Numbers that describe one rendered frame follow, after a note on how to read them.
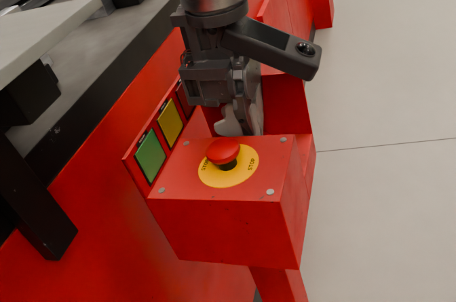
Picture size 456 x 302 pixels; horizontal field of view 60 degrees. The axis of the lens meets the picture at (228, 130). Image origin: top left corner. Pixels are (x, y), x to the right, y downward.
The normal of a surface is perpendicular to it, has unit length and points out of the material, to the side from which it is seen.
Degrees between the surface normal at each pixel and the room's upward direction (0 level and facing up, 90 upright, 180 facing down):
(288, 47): 33
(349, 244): 0
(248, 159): 0
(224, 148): 3
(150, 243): 90
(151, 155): 90
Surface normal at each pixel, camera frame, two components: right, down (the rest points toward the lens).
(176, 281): 0.93, -0.05
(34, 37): -0.27, -0.77
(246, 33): 0.26, -0.64
